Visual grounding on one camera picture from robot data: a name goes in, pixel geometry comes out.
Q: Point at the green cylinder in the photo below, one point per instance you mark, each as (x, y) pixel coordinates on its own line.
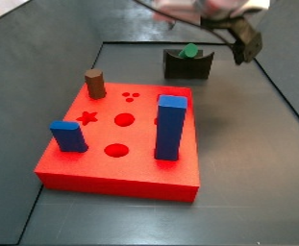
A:
(188, 51)

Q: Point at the brown hexagonal peg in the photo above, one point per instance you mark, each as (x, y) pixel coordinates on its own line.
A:
(93, 80)

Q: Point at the tall blue rectangular block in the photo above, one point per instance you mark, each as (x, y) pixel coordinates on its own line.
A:
(171, 110)

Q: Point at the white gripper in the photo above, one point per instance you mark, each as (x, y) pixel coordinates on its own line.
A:
(215, 10)

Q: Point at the black curved cradle stand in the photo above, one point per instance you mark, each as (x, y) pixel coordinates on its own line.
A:
(184, 68)

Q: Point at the red shape sorter board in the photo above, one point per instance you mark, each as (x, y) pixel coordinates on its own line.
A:
(118, 165)

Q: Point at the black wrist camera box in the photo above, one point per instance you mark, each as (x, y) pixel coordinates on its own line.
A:
(247, 44)

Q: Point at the short blue rounded block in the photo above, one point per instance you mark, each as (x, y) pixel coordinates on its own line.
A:
(68, 136)

